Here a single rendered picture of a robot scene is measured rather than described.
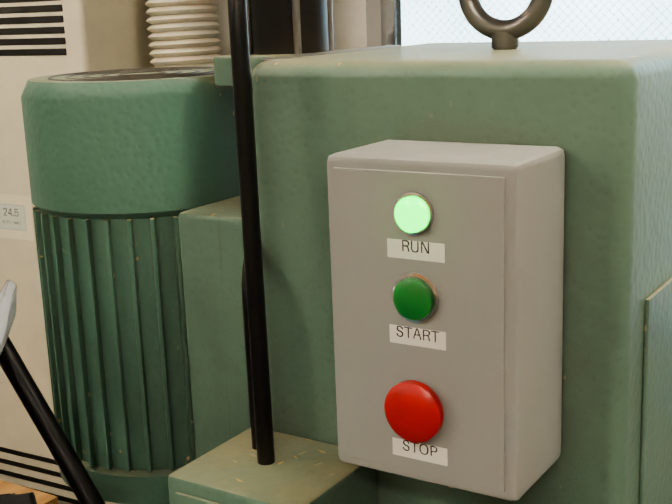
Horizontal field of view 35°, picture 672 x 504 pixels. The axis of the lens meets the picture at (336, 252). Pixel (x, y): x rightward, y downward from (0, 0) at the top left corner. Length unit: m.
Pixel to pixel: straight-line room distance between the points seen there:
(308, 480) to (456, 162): 0.20
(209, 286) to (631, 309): 0.29
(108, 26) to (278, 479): 1.78
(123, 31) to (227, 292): 1.67
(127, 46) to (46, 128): 1.59
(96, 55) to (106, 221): 1.54
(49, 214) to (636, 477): 0.44
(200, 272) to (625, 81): 0.32
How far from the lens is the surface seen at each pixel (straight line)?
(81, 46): 2.24
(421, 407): 0.50
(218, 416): 0.73
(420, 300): 0.48
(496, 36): 0.64
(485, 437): 0.50
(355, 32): 2.20
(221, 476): 0.59
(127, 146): 0.72
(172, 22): 2.24
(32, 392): 0.74
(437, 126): 0.54
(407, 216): 0.48
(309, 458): 0.61
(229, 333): 0.70
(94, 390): 0.78
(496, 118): 0.53
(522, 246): 0.47
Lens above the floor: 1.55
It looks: 13 degrees down
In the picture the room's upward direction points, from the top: 2 degrees counter-clockwise
